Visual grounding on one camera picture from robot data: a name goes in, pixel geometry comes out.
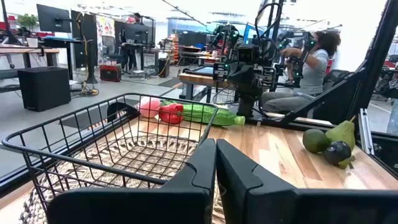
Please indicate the black hazard-striped floor mat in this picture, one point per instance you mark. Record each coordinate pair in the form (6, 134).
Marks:
(87, 118)

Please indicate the person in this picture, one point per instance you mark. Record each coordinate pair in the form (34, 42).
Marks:
(311, 74)

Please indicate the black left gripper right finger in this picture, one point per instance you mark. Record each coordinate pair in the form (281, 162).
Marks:
(311, 208)

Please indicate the black aluminium rig frame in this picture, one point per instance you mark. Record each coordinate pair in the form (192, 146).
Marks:
(373, 62)

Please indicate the round woven placemat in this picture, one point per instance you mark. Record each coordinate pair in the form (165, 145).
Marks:
(149, 152)

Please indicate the red bell pepper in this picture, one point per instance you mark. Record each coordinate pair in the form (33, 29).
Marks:
(171, 113)

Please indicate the green avocado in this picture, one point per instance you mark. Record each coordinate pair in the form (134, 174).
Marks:
(314, 141)

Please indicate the potted green plant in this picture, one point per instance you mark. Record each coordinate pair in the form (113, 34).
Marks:
(27, 21)

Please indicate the green speckled pear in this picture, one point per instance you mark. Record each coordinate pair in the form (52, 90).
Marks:
(342, 133)

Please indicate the pink peach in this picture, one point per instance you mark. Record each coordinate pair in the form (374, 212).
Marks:
(149, 107)

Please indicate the red toolbox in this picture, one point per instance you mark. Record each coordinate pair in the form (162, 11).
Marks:
(110, 73)

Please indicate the black computer tower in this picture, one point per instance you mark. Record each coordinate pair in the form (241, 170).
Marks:
(163, 68)

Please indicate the black speaker box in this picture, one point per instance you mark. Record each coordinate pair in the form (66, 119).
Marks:
(43, 88)

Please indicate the wooden desk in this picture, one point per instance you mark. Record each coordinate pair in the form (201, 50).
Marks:
(28, 50)

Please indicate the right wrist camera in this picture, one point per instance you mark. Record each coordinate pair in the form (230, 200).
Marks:
(247, 53)

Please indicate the black office chair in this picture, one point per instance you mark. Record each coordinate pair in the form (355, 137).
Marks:
(337, 79)

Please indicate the green leafy vegetable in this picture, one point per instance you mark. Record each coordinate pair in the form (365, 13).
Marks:
(211, 115)

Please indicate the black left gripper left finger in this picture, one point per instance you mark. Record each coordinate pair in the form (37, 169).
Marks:
(140, 208)

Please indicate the wooden workbench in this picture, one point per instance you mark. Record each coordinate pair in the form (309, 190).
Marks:
(199, 79)

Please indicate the black desk monitor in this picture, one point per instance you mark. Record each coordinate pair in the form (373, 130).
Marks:
(136, 32)
(53, 18)

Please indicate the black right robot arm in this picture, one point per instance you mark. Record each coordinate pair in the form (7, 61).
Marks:
(247, 104)

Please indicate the dark purple fig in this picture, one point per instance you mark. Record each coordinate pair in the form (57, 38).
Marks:
(336, 152)

